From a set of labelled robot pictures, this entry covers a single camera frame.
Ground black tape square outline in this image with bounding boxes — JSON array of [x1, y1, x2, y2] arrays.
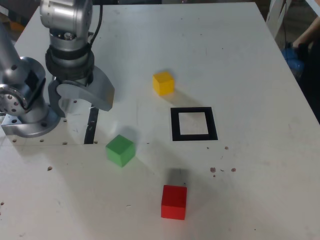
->
[[170, 106, 219, 142]]

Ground black tape strip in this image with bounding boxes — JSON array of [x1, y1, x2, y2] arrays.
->
[[83, 106, 100, 145]]

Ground white frame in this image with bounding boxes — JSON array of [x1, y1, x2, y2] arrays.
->
[[265, 0, 294, 40]]

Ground red cube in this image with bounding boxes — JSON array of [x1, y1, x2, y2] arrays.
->
[[160, 184, 188, 221]]

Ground yellow cube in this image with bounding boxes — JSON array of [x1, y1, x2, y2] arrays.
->
[[152, 71, 175, 97]]

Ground green cube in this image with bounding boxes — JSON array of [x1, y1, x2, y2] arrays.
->
[[105, 134, 137, 169]]

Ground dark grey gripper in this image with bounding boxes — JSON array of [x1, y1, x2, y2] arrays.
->
[[47, 67, 116, 118]]

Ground brown cardboard box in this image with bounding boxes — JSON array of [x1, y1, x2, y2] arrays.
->
[[0, 12, 28, 42]]

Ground person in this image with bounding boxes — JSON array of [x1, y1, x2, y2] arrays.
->
[[291, 14, 320, 123]]

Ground blue object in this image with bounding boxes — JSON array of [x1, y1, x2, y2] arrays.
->
[[280, 46, 306, 76]]

